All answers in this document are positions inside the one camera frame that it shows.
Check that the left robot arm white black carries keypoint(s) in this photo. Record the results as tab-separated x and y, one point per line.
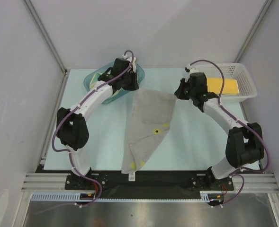
71	133

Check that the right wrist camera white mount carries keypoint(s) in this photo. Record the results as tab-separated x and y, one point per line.
189	69

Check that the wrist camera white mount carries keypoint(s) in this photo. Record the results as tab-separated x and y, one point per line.
189	69
132	60

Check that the teal and yellow towel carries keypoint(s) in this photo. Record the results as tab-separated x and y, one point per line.
94	81

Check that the grey towel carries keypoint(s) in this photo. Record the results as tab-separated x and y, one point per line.
146	127

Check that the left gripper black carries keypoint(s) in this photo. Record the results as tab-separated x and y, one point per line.
134	86

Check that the aluminium frame post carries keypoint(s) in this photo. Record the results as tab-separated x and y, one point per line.
44	34
254	29

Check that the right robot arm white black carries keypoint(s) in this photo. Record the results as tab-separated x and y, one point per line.
243	146

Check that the white perforated plastic basket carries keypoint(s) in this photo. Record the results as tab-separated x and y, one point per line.
233	78

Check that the left aluminium frame post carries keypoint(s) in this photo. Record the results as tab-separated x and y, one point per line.
44	34

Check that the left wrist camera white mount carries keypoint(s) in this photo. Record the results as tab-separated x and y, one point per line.
132	60

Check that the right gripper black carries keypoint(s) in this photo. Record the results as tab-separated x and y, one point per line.
181	90

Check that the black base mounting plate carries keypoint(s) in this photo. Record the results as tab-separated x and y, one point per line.
159	185

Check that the right aluminium frame post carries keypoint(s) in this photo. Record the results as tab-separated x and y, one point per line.
254	29

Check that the teal transparent plastic bin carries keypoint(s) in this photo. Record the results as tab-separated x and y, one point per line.
86	82

